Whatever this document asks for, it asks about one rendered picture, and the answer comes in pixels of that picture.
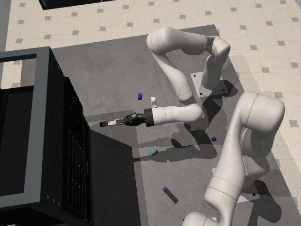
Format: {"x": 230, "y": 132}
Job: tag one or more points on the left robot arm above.
{"x": 238, "y": 168}

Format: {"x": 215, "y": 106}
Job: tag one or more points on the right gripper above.
{"x": 135, "y": 119}

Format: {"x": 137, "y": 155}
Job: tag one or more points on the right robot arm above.
{"x": 167, "y": 39}

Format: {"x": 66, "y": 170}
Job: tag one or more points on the dark grey tag with blue end and white label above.
{"x": 108, "y": 123}

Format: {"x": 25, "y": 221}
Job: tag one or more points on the dark grey flat bar with blue end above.
{"x": 170, "y": 195}

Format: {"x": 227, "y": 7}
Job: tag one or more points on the black server rack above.
{"x": 45, "y": 149}

